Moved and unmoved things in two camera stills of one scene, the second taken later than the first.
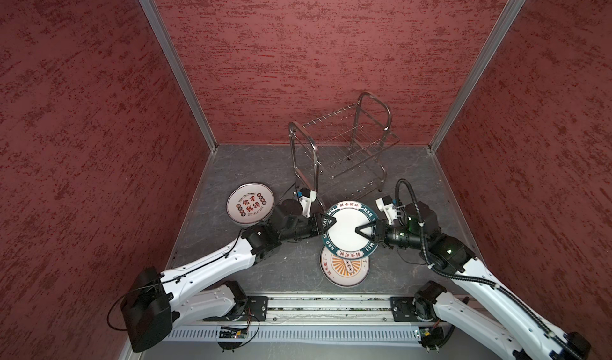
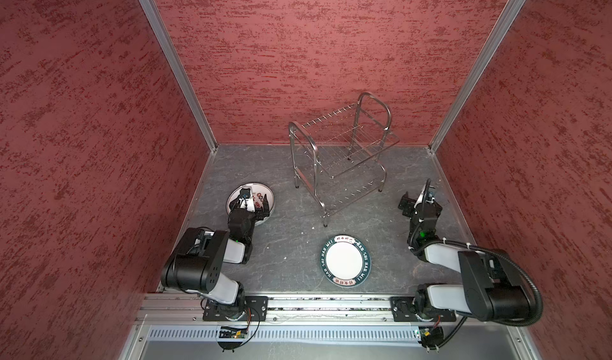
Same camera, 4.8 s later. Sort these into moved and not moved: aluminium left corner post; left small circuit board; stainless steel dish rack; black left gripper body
Moved: black left gripper body
Not moved: stainless steel dish rack; aluminium left corner post; left small circuit board
